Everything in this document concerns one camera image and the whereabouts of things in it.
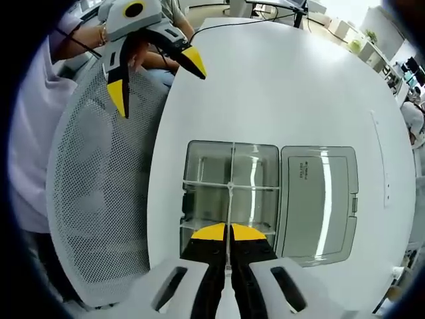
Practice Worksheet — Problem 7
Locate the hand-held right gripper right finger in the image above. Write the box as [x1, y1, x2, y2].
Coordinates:
[230, 223, 351, 319]

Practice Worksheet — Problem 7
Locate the person's left hand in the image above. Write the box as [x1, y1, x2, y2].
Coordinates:
[127, 35, 150, 74]

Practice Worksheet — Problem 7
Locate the person's light shirt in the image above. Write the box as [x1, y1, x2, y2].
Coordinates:
[7, 13, 84, 234]

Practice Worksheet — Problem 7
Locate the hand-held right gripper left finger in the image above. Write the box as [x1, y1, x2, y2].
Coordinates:
[82, 223, 230, 319]

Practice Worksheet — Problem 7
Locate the white table cable slot cover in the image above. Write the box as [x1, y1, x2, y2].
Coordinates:
[369, 110, 395, 209]

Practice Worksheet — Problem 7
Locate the grey mesh office chair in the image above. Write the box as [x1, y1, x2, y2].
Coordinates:
[44, 58, 176, 309]

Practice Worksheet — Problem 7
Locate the long clear plastic divider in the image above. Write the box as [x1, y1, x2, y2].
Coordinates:
[226, 142, 238, 277]

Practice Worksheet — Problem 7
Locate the clear plastic guide fixture box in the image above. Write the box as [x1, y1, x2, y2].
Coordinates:
[179, 140, 360, 268]

